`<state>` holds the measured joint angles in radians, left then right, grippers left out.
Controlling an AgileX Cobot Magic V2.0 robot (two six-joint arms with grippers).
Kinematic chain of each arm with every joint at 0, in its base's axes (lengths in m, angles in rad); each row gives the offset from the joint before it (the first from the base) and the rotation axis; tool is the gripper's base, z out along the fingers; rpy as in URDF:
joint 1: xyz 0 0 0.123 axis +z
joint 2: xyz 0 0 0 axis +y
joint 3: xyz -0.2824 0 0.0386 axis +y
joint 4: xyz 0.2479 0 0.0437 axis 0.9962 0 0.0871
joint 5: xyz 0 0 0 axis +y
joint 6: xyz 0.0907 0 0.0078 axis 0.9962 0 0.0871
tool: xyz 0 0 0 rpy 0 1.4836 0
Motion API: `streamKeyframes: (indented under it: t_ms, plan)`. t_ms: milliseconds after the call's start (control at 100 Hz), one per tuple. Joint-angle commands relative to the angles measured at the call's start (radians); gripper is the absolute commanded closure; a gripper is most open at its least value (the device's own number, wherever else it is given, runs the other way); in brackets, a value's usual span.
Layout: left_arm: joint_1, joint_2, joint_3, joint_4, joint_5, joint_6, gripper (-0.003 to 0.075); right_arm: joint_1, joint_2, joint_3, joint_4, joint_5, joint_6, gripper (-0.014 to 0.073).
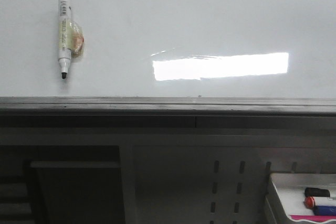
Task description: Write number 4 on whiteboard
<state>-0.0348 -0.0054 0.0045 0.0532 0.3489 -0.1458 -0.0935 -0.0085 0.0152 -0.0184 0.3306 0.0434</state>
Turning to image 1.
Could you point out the white black whiteboard marker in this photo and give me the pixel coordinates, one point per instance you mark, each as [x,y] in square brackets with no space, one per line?
[71,39]

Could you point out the white whiteboard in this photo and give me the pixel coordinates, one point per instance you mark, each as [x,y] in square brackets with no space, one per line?
[172,63]

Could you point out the white slotted shelf panel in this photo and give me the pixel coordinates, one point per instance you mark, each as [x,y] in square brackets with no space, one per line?
[177,178]

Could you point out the white plastic tray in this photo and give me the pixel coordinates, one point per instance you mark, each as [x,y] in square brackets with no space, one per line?
[286,195]

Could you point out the dark cabinet unit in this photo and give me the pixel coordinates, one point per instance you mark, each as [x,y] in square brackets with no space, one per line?
[61,184]

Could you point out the red capped marker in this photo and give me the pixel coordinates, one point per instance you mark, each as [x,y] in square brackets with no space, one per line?
[311,202]

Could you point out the blue capped marker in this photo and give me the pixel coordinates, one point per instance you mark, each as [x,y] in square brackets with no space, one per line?
[324,210]

